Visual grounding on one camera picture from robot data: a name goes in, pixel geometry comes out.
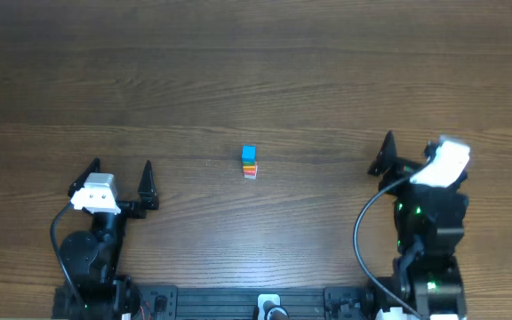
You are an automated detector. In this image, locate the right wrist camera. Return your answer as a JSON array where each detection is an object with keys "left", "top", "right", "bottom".
[{"left": 408, "top": 136, "right": 472, "bottom": 188}]

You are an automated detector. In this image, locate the mounting rail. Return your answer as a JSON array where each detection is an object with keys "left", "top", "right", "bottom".
[{"left": 53, "top": 283, "right": 446, "bottom": 320}]

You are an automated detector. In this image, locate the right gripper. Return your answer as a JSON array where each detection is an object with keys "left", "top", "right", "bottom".
[{"left": 367, "top": 130, "right": 422, "bottom": 184}]

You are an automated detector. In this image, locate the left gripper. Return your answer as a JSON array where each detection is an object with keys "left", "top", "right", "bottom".
[{"left": 68, "top": 156, "right": 161, "bottom": 220}]

